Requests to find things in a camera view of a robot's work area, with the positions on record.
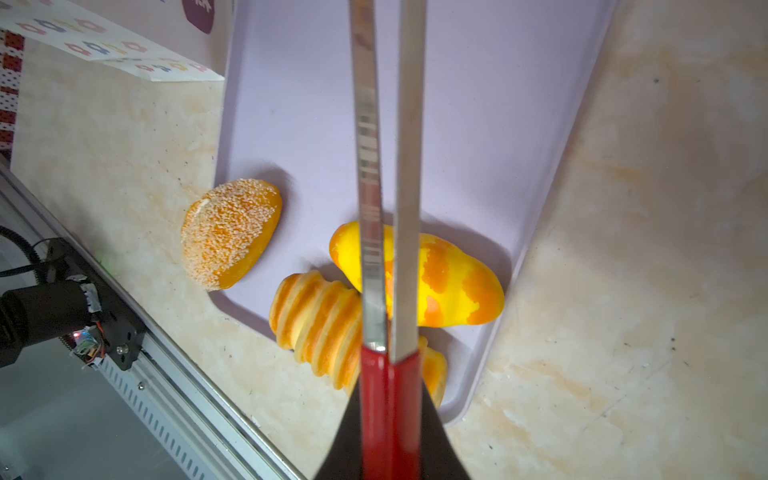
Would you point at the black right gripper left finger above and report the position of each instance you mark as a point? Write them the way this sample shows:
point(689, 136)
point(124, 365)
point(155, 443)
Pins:
point(344, 459)

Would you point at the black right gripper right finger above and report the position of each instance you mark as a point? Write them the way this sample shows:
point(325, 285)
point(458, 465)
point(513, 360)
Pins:
point(438, 458)

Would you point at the red-handled steel tongs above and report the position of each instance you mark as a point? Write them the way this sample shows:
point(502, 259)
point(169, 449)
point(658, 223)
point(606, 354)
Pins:
point(390, 383)

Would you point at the large spiral fake bread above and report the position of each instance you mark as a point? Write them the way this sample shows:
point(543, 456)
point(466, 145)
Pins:
point(320, 321)

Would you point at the sesame-coated fake bread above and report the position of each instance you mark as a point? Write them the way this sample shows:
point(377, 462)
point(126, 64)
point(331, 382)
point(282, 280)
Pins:
point(226, 231)

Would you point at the white flowered paper bag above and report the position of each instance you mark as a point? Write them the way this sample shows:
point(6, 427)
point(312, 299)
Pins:
point(160, 41)

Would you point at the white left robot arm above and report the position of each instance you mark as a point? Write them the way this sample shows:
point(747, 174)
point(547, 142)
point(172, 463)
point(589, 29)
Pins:
point(63, 300)

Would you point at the yellow pear-shaped fake bread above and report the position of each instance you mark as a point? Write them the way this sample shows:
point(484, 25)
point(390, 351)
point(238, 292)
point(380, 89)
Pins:
point(454, 288)

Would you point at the lilac plastic tray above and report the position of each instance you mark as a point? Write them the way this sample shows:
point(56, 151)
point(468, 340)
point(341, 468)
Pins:
point(504, 81)

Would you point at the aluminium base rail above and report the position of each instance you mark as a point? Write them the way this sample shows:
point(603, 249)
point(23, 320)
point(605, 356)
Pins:
point(119, 400)

